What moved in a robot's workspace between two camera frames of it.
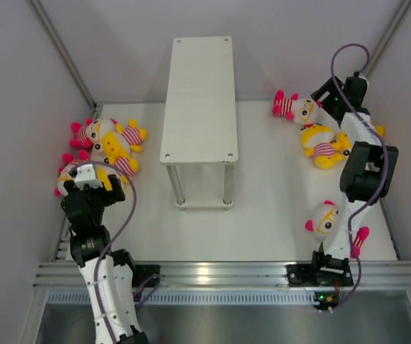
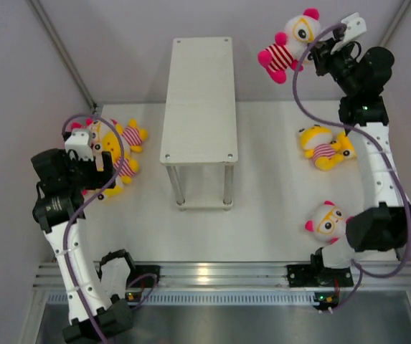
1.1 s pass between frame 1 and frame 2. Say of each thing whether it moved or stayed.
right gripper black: moved
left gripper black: moved
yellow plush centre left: stayed
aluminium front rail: stayed
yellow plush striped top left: stayed
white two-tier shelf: stayed
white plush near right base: stayed
